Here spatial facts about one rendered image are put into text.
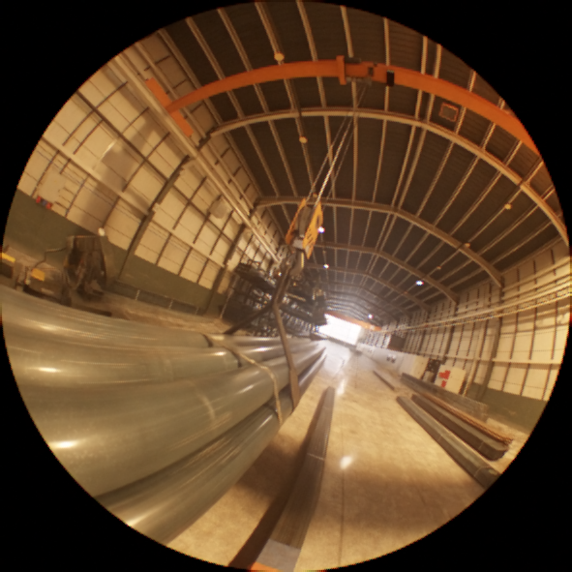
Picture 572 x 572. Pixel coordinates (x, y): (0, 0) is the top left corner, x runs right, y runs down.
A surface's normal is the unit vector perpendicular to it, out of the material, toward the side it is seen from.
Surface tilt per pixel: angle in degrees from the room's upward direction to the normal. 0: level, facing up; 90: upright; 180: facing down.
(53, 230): 90
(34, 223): 90
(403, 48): 170
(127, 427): 34
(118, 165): 90
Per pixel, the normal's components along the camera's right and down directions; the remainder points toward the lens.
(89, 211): 0.90, 0.31
